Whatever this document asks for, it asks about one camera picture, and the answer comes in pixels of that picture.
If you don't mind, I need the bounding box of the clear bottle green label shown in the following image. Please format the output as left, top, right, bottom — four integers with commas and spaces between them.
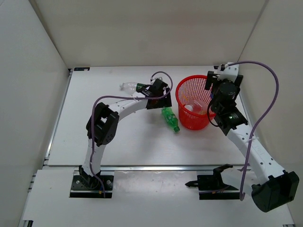
120, 82, 145, 93

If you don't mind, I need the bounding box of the clear bottle blue label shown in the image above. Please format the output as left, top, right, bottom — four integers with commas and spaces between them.
185, 100, 208, 115

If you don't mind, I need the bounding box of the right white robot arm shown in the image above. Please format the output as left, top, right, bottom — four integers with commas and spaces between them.
205, 71, 299, 212

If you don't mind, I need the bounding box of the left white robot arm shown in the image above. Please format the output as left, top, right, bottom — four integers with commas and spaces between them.
79, 78, 171, 189

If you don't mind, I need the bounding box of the red plastic mesh bin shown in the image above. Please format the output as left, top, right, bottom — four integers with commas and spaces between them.
175, 75, 215, 131

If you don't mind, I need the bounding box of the green plastic bottle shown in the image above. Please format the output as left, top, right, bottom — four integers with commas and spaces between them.
161, 107, 180, 133

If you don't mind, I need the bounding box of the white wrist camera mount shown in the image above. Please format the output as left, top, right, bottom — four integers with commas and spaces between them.
214, 62, 239, 82

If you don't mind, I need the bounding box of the aluminium table edge rail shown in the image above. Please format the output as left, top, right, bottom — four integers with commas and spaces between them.
42, 164, 247, 173

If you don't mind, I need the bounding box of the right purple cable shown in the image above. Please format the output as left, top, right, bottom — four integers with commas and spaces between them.
227, 61, 279, 201

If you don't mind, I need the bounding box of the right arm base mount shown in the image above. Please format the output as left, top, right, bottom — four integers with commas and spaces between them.
185, 164, 240, 201

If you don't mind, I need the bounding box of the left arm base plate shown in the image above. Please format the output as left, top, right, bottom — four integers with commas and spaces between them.
69, 172, 114, 199

